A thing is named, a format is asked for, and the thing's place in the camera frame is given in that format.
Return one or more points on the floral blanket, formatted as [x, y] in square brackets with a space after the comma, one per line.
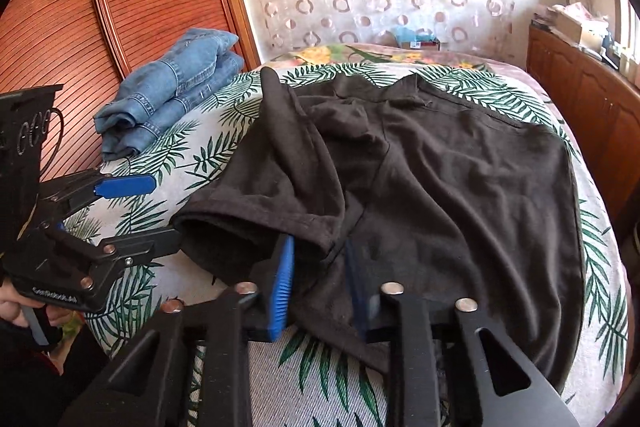
[373, 53]

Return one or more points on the wooden slatted headboard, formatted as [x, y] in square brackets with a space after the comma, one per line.
[87, 47]

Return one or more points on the blue tissue box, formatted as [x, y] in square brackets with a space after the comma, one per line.
[421, 39]

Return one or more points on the cardboard box on cabinet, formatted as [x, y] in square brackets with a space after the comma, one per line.
[584, 31]

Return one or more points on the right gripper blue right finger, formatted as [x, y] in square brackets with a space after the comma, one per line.
[371, 283]

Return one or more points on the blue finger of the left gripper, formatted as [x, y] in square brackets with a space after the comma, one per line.
[122, 186]
[139, 248]

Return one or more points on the wooden side cabinet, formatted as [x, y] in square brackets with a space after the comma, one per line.
[602, 109]

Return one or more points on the folded blue jeans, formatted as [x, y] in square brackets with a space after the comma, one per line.
[157, 95]

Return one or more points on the palm leaf bedspread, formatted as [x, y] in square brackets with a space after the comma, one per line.
[299, 379]

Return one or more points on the person's left hand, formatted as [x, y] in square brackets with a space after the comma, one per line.
[12, 306]

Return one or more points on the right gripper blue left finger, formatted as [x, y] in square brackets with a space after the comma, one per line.
[273, 277]

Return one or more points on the black pants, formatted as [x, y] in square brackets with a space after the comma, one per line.
[442, 195]

